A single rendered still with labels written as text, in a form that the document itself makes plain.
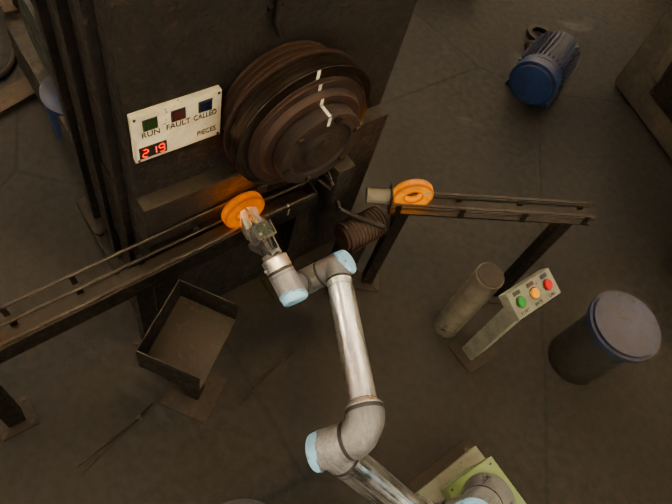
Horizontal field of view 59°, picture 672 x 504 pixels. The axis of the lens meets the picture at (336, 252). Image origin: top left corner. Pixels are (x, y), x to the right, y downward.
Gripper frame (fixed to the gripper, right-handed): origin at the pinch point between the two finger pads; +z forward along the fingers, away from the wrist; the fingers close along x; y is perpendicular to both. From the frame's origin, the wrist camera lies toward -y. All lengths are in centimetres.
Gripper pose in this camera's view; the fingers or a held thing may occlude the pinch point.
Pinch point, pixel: (243, 206)
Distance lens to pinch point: 203.8
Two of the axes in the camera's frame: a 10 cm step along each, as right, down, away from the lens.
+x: -8.1, 4.0, -4.3
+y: 3.4, -2.7, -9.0
